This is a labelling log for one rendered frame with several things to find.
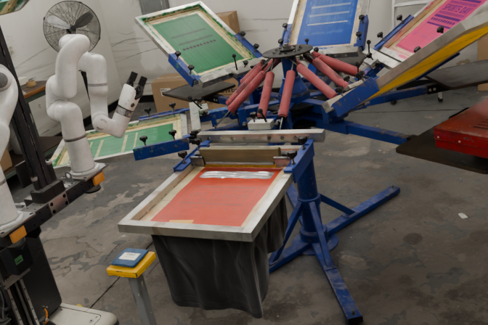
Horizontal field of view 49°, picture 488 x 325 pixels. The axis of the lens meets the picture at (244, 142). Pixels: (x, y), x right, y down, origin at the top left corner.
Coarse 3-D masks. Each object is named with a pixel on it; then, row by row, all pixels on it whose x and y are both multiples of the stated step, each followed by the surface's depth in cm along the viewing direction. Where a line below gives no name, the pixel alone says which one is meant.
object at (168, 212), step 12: (204, 168) 261; (216, 168) 258; (228, 168) 256; (240, 168) 253; (192, 180) 250; (204, 180) 248; (216, 180) 246; (228, 180) 243; (180, 192) 240; (168, 204) 231; (156, 216) 222; (168, 216) 220; (180, 216) 218; (192, 216) 217
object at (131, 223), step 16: (176, 176) 249; (288, 176) 228; (160, 192) 236; (272, 192) 216; (144, 208) 225; (272, 208) 209; (128, 224) 212; (144, 224) 210; (160, 224) 207; (176, 224) 205; (192, 224) 203; (256, 224) 195; (240, 240) 193
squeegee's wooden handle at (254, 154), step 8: (200, 152) 257; (208, 152) 255; (216, 152) 254; (224, 152) 252; (232, 152) 250; (240, 152) 248; (248, 152) 247; (256, 152) 245; (264, 152) 244; (272, 152) 242; (280, 152) 243; (208, 160) 257; (216, 160) 256; (224, 160) 254; (232, 160) 252; (240, 160) 250; (248, 160) 249; (256, 160) 247; (264, 160) 245; (272, 160) 244
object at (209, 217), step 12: (252, 168) 251; (264, 168) 248; (276, 168) 246; (240, 180) 241; (252, 180) 239; (264, 180) 237; (264, 192) 225; (252, 204) 218; (204, 216) 215; (216, 216) 213; (228, 216) 211; (240, 216) 210
